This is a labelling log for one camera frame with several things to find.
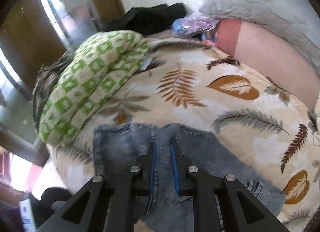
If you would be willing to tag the grey quilted pillow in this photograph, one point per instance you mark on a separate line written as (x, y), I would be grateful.
(294, 20)

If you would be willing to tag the black clothing pile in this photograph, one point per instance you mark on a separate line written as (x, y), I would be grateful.
(147, 20)

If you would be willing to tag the grey-blue denim pants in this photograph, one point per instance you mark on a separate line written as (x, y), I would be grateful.
(116, 148)

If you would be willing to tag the purple plastic bag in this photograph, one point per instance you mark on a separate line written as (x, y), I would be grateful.
(194, 24)

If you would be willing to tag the brown wooden door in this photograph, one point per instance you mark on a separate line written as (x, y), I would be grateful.
(29, 41)

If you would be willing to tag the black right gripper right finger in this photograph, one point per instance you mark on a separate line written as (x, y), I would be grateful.
(219, 204)

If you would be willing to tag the leaf-pattern cream blanket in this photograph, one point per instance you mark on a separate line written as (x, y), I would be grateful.
(184, 82)

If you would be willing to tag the green white checkered blanket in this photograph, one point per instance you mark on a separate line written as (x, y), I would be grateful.
(101, 66)

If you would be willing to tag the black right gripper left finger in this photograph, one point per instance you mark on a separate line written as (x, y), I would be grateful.
(107, 204)

